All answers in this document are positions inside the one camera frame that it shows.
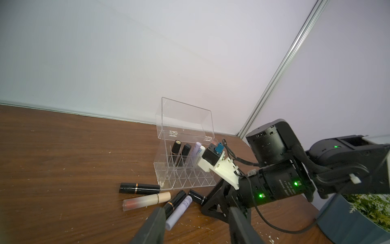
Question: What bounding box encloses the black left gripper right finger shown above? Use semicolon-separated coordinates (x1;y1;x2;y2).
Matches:
228;207;265;244

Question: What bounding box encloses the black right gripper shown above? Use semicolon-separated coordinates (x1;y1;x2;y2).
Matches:
201;179;251;223

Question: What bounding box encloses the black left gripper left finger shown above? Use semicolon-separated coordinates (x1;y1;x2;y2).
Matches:
130;207;166;244

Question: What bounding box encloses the small lavender lipstick tube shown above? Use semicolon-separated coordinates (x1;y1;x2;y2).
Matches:
165;195;193;231

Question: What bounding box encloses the black silver band lipstick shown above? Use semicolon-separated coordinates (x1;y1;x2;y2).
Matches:
189;189;207;206

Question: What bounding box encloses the black gold lipstick tube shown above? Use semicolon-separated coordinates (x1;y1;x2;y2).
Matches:
163;190;187;220

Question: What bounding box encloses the white lipstick tube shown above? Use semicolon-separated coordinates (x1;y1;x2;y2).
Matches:
196;145;206;158

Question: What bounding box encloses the black short lipstick tube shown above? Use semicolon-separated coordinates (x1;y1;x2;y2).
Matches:
178;143;192;167

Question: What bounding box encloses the long black Lemcoco lipstick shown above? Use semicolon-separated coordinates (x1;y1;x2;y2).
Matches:
171;140;182;166

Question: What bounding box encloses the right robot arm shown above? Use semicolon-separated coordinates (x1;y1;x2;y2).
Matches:
198;119;390;222

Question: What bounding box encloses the clear acrylic lipstick organizer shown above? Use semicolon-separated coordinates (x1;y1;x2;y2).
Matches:
153;97;218;191

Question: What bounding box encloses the green potted plant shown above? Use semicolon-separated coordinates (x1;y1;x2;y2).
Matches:
316;195;390;244

